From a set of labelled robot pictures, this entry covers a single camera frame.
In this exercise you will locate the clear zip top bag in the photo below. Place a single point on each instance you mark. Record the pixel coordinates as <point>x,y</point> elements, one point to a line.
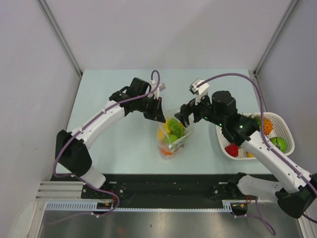
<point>179,145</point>

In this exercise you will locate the right aluminium frame post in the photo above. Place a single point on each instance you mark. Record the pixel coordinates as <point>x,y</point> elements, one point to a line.
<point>277,34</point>

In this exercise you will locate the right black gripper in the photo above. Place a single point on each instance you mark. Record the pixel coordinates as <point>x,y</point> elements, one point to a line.
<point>190,107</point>

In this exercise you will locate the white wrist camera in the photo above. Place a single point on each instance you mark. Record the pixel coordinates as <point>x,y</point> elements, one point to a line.
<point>156,89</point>
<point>200,89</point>

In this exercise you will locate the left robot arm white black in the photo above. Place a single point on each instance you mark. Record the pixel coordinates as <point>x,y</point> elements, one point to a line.
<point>72,148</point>

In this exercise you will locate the red apple toy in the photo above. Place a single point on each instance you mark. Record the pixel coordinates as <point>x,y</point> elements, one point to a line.
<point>232,150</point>

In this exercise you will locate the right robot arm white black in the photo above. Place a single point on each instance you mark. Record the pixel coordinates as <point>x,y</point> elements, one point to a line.
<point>295,189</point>

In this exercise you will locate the aluminium frame post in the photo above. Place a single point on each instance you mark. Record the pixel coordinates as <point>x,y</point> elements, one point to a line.
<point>54,25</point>
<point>277,34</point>

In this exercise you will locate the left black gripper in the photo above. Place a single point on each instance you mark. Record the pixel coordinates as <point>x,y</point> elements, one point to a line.
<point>156,113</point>

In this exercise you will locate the green apple toy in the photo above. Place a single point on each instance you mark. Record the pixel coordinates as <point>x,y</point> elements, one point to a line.
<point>280,143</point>

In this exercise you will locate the orange toy fruit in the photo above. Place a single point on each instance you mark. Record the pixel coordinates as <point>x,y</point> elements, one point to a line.
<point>166,152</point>

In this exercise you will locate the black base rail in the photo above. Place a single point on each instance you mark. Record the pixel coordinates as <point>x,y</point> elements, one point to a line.
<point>163,191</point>

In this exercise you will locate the left aluminium frame post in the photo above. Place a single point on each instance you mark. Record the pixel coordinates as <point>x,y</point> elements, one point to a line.
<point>54,25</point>

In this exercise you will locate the pineapple toy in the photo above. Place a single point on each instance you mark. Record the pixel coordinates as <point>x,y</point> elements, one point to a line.
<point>268,125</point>

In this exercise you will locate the white perforated plastic basket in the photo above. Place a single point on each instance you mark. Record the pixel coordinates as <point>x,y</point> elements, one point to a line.
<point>280,129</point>

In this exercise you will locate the small green lime toy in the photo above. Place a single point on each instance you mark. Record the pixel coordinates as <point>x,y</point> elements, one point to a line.
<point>172,138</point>

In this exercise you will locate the yellow lemon toy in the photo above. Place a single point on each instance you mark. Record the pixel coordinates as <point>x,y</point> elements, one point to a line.
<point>162,133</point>

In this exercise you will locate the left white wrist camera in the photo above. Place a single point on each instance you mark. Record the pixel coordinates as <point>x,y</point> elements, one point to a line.
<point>156,89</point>

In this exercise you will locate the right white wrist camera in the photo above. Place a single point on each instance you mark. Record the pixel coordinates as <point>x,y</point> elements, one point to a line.
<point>200,89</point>

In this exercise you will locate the green grape bunch toy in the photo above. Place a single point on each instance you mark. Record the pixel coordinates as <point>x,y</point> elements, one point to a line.
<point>176,128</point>

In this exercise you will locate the yellow orange mango toy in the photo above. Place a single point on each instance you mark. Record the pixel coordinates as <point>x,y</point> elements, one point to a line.
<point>249,155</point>

